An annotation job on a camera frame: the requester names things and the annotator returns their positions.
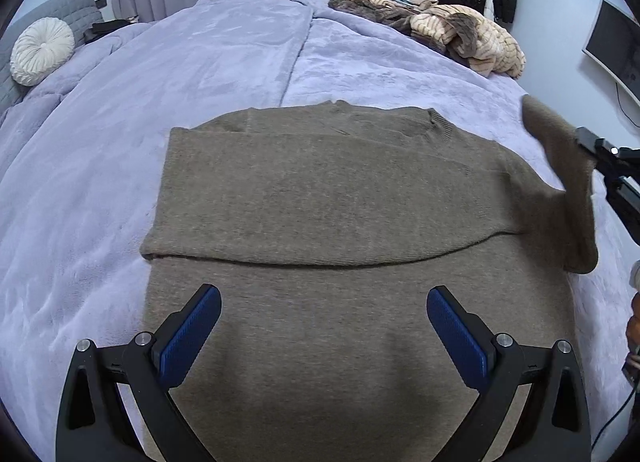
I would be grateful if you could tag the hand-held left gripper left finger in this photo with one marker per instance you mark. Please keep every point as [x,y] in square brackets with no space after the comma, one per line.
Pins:
[192,329]

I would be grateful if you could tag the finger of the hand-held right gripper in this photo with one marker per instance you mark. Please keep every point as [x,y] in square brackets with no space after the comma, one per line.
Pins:
[595,144]

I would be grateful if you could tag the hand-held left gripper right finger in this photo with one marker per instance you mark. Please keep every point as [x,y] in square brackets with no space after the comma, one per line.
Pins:
[457,337]

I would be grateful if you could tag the brown knit sweater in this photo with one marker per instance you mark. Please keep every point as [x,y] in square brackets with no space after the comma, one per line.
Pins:
[325,192]

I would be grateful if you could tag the curved computer monitor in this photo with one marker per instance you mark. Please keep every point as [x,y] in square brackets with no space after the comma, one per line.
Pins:
[612,47]

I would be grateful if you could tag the beige striped fuzzy garment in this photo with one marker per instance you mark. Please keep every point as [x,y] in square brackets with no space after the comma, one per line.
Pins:
[480,39]

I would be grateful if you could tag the lavender plush blanket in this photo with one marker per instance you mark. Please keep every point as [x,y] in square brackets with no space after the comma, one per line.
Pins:
[125,142]

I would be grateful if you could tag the brown furry garment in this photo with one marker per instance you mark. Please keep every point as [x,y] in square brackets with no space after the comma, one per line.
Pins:
[370,7]

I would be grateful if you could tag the black object on bed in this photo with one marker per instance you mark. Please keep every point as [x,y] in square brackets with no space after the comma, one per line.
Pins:
[105,27]

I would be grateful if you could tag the round white pleated pillow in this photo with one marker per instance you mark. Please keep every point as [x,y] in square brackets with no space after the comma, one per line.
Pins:
[42,49]

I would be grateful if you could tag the grey quilted headboard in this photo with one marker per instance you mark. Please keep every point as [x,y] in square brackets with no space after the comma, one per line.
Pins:
[75,4]

